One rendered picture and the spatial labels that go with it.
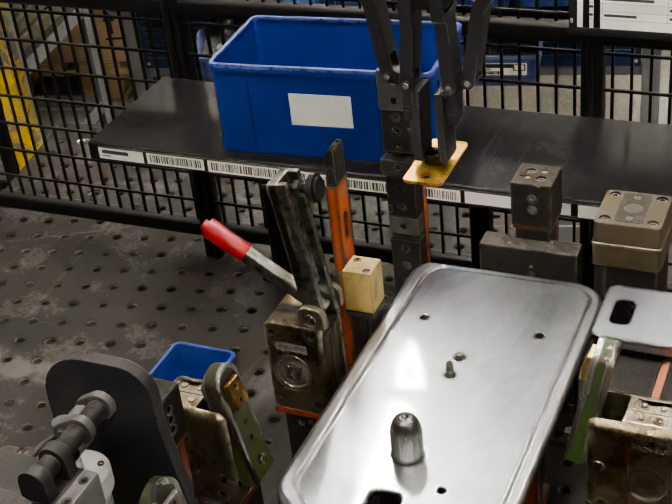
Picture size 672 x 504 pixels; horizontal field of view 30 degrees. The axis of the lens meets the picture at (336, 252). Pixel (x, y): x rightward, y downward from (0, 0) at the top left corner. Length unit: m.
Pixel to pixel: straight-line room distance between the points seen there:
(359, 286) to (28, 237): 1.03
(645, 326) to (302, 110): 0.54
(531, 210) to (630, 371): 0.25
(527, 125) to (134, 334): 0.69
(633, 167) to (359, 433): 0.55
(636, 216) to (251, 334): 0.70
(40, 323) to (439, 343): 0.87
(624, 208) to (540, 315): 0.17
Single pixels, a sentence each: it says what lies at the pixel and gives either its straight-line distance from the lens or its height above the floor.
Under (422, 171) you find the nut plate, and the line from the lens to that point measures 1.16.
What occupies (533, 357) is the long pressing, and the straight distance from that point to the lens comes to 1.33.
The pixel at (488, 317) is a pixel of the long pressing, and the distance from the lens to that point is 1.39.
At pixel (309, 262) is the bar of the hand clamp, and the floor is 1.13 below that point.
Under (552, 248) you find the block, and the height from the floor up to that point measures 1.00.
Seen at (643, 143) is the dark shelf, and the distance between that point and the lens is 1.66.
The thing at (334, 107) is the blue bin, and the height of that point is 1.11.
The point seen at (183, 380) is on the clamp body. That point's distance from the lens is 1.23.
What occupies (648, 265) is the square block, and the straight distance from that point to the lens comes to 1.45.
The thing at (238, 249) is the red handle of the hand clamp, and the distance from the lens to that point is 1.31.
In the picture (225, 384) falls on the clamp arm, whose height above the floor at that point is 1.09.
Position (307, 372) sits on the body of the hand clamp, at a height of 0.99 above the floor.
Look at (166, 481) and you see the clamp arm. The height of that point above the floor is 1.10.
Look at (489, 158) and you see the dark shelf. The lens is 1.63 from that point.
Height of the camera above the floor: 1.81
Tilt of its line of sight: 32 degrees down
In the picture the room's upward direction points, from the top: 7 degrees counter-clockwise
